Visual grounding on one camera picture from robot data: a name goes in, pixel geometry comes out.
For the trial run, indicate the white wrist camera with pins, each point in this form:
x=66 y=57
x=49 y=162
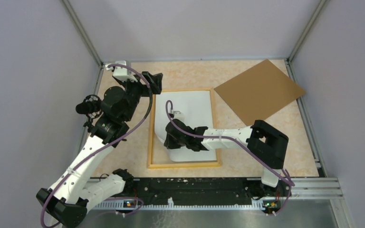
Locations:
x=174 y=114
x=121 y=71

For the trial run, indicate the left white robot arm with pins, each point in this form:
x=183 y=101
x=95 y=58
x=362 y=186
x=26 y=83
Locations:
x=68 y=200

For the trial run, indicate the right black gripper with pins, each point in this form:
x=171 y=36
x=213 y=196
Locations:
x=169 y=145

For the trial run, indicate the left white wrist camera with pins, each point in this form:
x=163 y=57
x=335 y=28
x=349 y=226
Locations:
x=121 y=71

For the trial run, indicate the brown backing board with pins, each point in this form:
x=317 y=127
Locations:
x=259 y=92

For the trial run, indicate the black microphone on stand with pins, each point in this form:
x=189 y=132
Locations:
x=91 y=108

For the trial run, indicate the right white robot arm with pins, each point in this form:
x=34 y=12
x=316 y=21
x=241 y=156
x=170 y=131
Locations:
x=261 y=140

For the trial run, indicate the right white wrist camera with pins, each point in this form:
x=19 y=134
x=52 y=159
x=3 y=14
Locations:
x=174 y=114

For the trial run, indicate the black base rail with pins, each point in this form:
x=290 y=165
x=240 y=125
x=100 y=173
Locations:
x=202 y=191

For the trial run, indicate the printed building photo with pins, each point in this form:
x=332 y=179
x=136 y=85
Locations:
x=196 y=111

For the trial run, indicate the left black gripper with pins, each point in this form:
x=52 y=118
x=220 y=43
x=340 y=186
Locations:
x=155 y=80

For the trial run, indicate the wooden picture frame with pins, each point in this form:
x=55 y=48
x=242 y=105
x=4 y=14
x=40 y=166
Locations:
x=157 y=159

